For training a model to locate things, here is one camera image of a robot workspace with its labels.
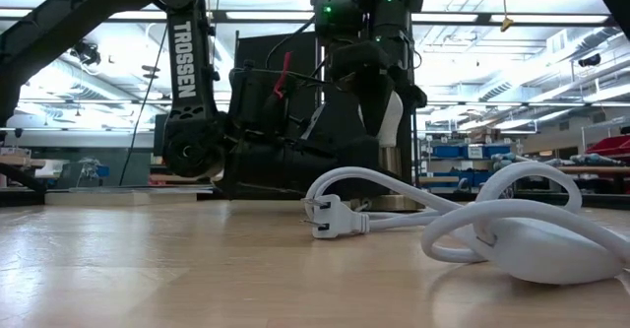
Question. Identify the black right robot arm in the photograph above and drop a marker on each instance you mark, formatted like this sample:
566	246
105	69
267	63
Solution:
389	18

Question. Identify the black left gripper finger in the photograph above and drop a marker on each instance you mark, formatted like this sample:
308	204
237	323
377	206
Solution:
361	153

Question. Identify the wooden shelf board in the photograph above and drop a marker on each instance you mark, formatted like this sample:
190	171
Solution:
19	161

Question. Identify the black aluminium table frame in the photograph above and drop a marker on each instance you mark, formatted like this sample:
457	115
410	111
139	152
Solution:
19	199

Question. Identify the black ceiling fixture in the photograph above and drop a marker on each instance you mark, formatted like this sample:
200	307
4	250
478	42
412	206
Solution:
589	60

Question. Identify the black computer monitor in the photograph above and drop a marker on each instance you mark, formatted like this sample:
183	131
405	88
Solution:
158	136

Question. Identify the blue storage bin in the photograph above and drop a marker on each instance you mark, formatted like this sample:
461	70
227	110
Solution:
498	150
448	151
443	176

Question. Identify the red storage bin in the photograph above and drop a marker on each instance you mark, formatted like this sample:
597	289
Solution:
610	147

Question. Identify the wooden workbench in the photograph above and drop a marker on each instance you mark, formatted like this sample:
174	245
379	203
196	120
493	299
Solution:
600	170

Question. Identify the white LED lightbulb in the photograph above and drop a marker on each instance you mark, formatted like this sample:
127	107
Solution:
394	121

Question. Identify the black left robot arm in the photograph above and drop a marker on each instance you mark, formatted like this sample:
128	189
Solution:
184	72

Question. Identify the black ceiling-hung camera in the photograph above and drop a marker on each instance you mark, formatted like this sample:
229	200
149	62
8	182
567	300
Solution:
87	52

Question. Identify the brass lamp socket wooden base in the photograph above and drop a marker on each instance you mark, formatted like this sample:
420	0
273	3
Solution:
391	160

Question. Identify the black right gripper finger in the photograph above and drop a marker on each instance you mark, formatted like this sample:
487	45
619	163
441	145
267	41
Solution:
414	96
379	106

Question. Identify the red tape tag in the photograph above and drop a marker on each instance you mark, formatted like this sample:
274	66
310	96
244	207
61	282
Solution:
283	77

